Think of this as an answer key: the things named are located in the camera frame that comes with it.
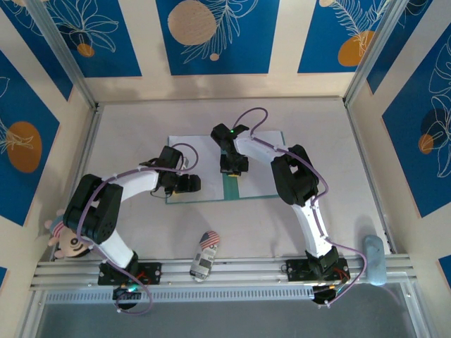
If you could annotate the aluminium frame post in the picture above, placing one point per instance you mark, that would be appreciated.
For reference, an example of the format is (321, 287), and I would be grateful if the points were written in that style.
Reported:
(62, 53)
(377, 53)

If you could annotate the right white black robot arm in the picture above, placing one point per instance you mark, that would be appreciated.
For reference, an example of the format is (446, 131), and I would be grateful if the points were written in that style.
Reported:
(317, 236)

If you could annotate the black electronics box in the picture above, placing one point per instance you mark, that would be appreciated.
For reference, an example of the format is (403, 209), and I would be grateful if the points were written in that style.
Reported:
(320, 295)
(121, 294)

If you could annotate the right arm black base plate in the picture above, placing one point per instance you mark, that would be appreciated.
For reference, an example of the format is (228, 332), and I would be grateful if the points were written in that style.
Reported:
(296, 271)

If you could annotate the white paper sheet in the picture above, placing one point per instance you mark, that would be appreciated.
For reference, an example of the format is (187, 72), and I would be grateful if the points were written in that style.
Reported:
(259, 183)
(204, 158)

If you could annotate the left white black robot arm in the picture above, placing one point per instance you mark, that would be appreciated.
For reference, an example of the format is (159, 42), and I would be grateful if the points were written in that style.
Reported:
(137, 181)

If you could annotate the green paper folder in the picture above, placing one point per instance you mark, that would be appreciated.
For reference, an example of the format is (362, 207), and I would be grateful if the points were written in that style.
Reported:
(231, 192)

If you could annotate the aluminium table side rail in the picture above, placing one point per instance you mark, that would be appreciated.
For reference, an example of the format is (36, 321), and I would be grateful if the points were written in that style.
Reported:
(358, 141)
(84, 158)

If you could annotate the wide aluminium base rail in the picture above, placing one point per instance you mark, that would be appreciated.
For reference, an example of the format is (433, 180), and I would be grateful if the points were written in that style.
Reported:
(246, 271)

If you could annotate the plush doll striped shirt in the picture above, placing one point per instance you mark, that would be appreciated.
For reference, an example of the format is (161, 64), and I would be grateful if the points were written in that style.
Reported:
(74, 243)

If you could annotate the light blue plush toy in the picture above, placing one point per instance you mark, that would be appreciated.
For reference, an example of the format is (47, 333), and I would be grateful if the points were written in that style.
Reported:
(375, 260)

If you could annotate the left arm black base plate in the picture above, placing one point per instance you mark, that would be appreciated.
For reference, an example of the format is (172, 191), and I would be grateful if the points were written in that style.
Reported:
(151, 273)

